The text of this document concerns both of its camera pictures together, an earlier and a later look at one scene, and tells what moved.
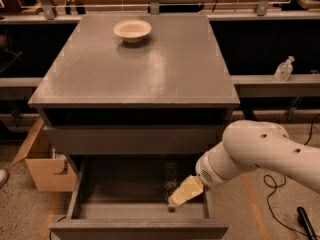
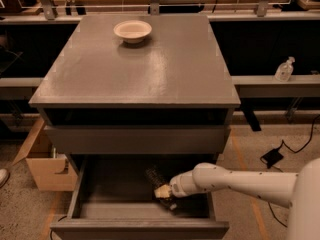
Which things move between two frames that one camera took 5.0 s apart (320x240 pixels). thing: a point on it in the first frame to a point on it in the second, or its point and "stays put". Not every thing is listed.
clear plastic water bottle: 171,181 to 158,179
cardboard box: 51,172 stays put
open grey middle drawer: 123,197 stays put
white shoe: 4,176 stays put
